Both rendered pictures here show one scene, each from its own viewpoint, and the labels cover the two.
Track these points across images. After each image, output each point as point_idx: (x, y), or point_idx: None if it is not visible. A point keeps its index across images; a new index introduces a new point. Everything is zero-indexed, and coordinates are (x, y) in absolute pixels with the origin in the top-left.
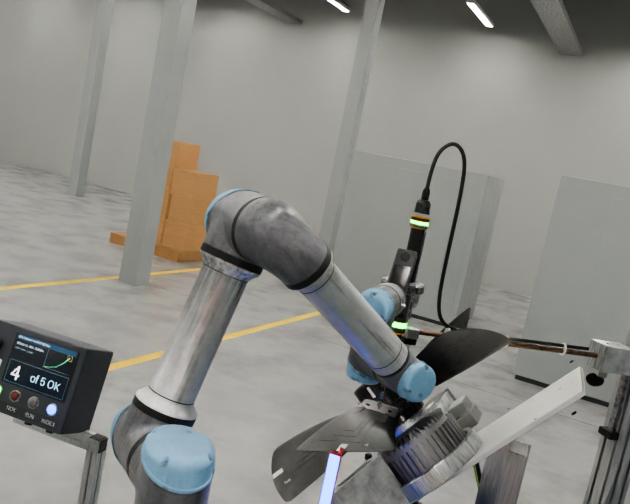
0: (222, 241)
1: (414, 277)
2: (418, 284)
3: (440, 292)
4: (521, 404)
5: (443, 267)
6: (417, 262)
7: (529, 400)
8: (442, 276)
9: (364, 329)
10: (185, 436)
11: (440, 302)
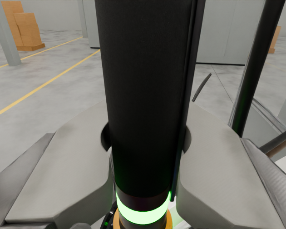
0: None
1: (182, 106)
2: (226, 154)
3: (249, 106)
4: (278, 164)
5: (270, 12)
6: (191, 8)
7: None
8: (262, 52)
9: None
10: None
11: (244, 129)
